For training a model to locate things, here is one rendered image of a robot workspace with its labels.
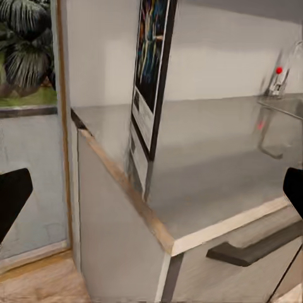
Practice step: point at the fixed window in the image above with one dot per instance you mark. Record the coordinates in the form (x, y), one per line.
(32, 134)

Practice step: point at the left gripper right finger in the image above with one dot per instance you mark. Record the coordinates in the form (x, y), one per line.
(293, 188)

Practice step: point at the dishwasher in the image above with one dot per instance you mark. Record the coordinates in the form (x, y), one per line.
(242, 266)

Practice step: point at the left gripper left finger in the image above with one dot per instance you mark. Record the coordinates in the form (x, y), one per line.
(15, 189)

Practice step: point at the poster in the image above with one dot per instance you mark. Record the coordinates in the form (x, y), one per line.
(156, 23)

